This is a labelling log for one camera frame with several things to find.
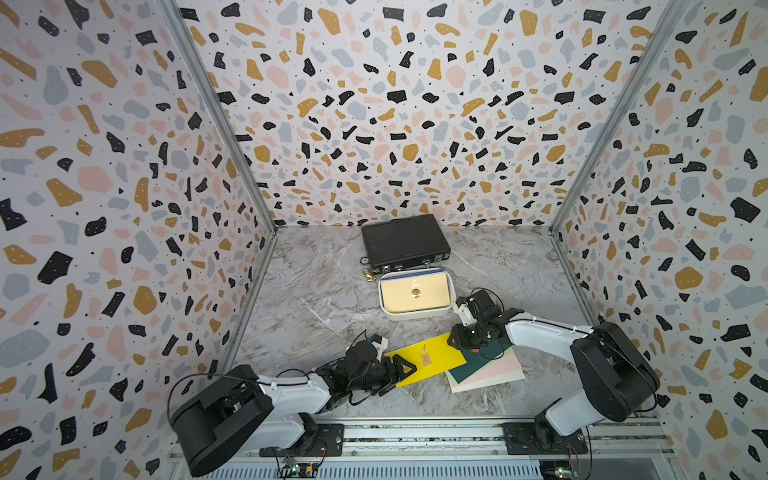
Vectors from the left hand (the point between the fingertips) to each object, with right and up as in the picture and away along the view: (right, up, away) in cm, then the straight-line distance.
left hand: (414, 377), depth 80 cm
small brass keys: (-15, +26, +26) cm, 40 cm away
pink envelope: (+28, +1, +8) cm, 29 cm away
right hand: (+11, +6, +10) cm, 17 cm away
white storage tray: (+3, +14, +14) cm, 20 cm away
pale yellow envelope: (0, +20, +18) cm, 27 cm away
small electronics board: (-27, -18, -9) cm, 34 cm away
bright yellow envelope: (+5, +2, +8) cm, 10 cm away
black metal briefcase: (-3, +38, +31) cm, 49 cm away
